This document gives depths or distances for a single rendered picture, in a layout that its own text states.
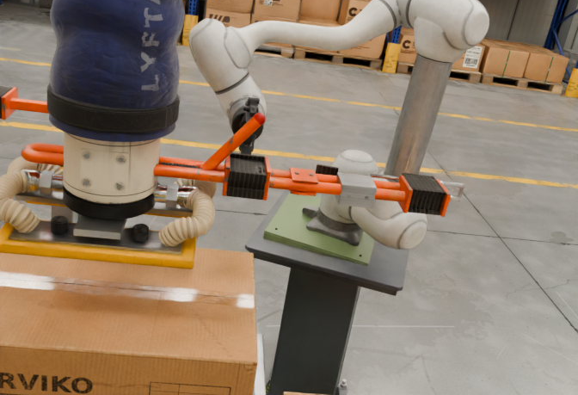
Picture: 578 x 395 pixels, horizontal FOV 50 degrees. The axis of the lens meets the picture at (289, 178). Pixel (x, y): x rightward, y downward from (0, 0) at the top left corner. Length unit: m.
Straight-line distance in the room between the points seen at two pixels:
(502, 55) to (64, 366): 8.46
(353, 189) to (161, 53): 0.43
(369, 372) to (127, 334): 1.69
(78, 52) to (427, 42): 0.95
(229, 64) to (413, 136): 0.56
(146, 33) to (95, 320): 0.55
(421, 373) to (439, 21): 1.66
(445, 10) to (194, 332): 0.98
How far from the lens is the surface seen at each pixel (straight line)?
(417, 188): 1.22
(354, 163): 1.94
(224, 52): 1.54
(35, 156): 1.19
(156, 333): 1.23
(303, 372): 2.30
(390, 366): 2.83
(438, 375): 2.88
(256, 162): 1.21
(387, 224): 1.82
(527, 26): 10.74
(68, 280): 1.37
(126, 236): 1.15
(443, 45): 1.67
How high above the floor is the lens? 1.70
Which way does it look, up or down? 22 degrees down
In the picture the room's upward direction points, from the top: 9 degrees clockwise
